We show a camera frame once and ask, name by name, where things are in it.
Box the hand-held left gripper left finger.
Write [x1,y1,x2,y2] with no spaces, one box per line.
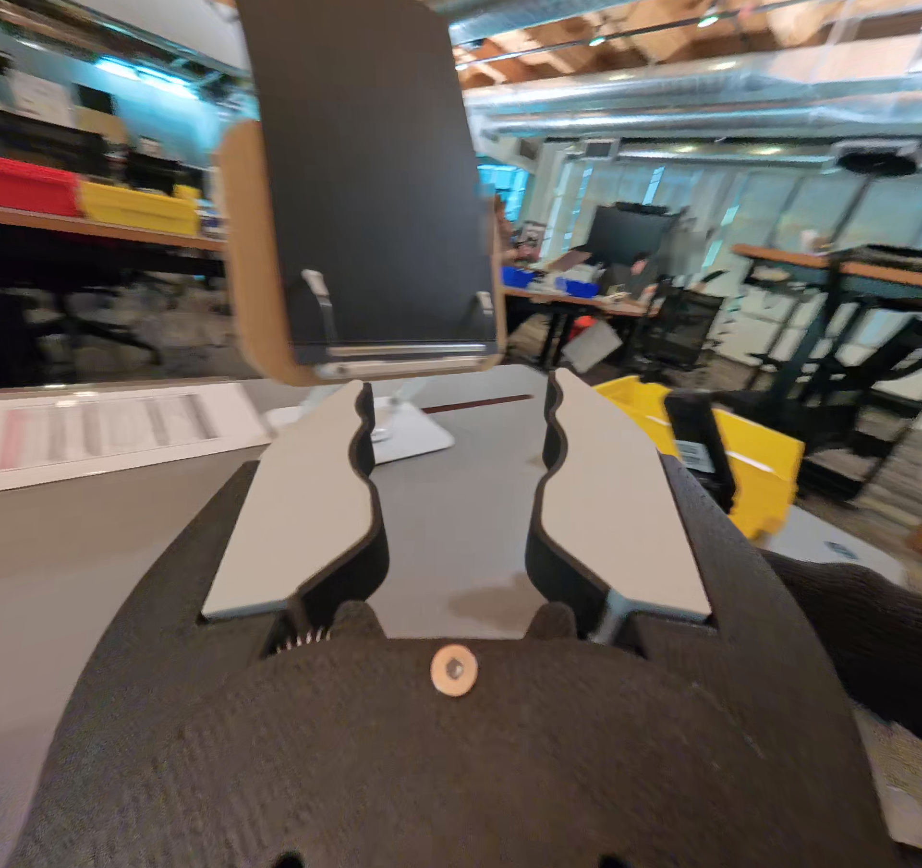
[202,380,390,628]

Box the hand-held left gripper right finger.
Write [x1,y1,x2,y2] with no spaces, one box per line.
[526,367,713,643]

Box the yellow plastic bin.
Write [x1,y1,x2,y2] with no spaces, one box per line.
[78,180,201,237]
[594,376,805,541]

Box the black mesh office chair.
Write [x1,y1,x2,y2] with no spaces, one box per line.
[641,285,725,372]

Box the white board panel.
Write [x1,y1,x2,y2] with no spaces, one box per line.
[562,321,622,374]

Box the wooden work desk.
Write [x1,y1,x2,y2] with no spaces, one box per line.
[504,286,653,368]

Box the printed paper sheet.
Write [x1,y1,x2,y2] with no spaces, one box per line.
[0,382,271,491]

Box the wooden background desk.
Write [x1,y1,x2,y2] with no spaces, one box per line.
[733,245,922,451]

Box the black computer monitor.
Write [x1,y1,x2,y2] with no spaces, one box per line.
[587,204,681,271]

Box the black round pole stand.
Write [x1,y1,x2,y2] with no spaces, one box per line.
[839,150,919,250]

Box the long background desk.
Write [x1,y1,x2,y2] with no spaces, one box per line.
[0,207,228,379]

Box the black panel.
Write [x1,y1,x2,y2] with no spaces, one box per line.
[219,0,498,365]

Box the small red plastic bin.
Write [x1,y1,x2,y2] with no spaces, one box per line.
[0,157,82,219]

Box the silver air duct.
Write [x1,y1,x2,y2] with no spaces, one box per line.
[432,0,922,142]

